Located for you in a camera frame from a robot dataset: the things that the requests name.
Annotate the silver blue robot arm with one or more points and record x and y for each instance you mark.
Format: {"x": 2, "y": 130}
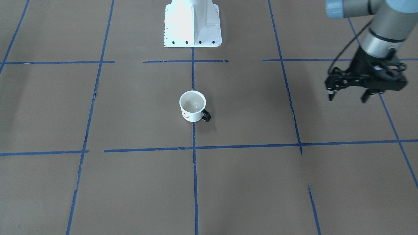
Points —
{"x": 392, "y": 23}

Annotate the white smiley mug black handle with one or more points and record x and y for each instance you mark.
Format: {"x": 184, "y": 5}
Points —
{"x": 193, "y": 104}

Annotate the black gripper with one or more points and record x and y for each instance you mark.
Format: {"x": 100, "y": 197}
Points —
{"x": 363, "y": 62}

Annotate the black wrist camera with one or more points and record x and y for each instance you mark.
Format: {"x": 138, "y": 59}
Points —
{"x": 339, "y": 79}

